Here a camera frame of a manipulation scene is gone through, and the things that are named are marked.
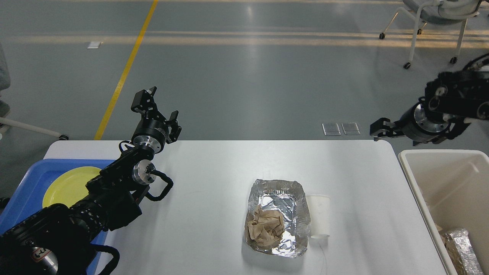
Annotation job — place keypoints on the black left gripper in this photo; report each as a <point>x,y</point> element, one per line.
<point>153,130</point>

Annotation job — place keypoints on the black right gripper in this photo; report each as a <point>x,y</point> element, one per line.
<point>414,124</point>

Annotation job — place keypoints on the yellow plate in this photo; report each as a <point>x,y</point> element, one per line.
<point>69,187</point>

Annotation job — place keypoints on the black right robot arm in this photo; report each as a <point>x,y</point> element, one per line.
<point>450,104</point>

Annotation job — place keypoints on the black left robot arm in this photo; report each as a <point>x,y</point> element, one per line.
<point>115,194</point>

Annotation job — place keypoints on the floor outlet plate right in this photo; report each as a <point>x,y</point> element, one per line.
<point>350,128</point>

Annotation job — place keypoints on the floor outlet plate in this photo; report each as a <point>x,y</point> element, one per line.
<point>94,44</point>
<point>331,129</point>
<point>350,128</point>

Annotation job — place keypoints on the white plastic bin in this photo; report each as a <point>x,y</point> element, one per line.
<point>451,188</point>

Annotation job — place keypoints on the floor outlet plate left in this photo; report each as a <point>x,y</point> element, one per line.
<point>94,44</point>

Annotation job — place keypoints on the clear plastic cup lying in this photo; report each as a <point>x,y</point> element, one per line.
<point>319,209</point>

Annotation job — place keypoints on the aluminium foil tray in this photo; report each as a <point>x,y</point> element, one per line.
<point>289,198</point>

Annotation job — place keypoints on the grey office chair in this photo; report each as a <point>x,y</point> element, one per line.
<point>437,12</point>

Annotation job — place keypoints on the foil item in bin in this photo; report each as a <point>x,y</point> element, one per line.
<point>461,253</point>

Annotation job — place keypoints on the crumpled brown paper ball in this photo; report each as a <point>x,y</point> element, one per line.
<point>266,227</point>

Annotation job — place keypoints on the blue plastic tray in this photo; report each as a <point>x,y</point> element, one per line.
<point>34,183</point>

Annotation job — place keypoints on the white chair base left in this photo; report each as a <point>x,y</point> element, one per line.
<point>5,83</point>

